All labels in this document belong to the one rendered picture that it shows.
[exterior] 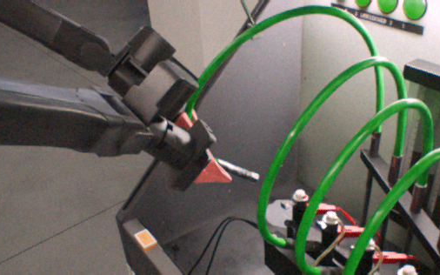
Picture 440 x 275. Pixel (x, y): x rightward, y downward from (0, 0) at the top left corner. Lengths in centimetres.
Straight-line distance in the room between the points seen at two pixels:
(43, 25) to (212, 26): 293
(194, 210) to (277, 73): 40
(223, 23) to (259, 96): 261
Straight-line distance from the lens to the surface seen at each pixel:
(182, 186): 70
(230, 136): 113
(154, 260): 99
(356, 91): 109
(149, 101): 62
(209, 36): 370
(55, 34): 82
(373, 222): 60
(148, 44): 82
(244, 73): 109
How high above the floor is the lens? 164
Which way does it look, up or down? 35 degrees down
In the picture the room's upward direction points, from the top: 4 degrees counter-clockwise
